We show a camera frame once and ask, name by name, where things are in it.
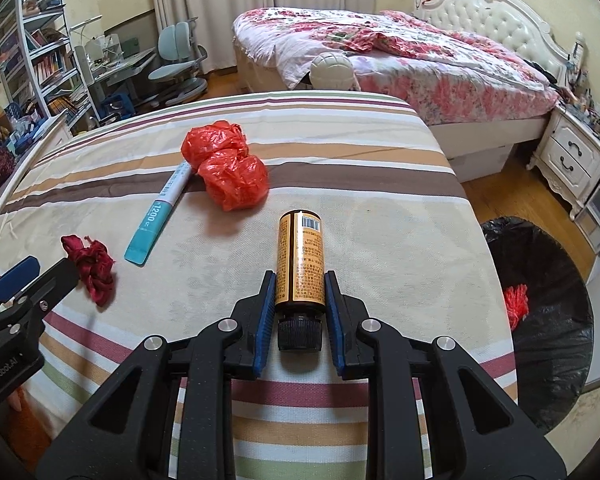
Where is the trash bin with black bag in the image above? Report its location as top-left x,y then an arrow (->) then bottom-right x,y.
480,216 -> 595,433

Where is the white bed with tufted headboard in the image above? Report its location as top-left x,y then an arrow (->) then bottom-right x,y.
232,0 -> 576,181

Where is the white bookshelf with books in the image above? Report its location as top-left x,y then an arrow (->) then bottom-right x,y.
0,0 -> 93,126

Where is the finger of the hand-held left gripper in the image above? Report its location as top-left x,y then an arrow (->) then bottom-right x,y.
0,258 -> 80,343
0,256 -> 42,321

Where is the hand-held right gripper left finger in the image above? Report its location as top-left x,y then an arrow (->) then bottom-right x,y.
36,270 -> 278,480

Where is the white study desk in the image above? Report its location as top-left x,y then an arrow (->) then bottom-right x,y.
75,35 -> 158,126

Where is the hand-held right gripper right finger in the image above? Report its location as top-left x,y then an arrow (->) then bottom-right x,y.
324,270 -> 567,480

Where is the cream curtain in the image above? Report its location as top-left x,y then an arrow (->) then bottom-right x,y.
150,0 -> 378,81

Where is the dark red crumpled cloth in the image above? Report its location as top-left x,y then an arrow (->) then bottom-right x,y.
61,234 -> 117,308

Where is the amber bottle with black cap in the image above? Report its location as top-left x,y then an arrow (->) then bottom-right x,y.
274,208 -> 327,352

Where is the white nightstand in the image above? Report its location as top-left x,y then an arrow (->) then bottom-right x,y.
527,107 -> 600,221

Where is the grey-blue desk chair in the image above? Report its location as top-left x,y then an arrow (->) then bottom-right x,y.
147,21 -> 208,106

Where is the white storage box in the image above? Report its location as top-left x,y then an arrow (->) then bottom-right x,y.
450,142 -> 513,183

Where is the red foam fruit net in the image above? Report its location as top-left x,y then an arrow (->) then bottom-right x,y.
502,284 -> 530,331

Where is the cluster of small bottles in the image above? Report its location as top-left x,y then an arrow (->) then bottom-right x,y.
560,40 -> 600,141

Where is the pink floral quilt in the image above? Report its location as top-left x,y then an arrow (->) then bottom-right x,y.
232,7 -> 563,126

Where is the red crumpled plastic bag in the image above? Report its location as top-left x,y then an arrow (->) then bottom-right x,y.
181,120 -> 270,212

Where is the white and teal tube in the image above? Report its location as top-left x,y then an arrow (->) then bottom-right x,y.
124,160 -> 197,265

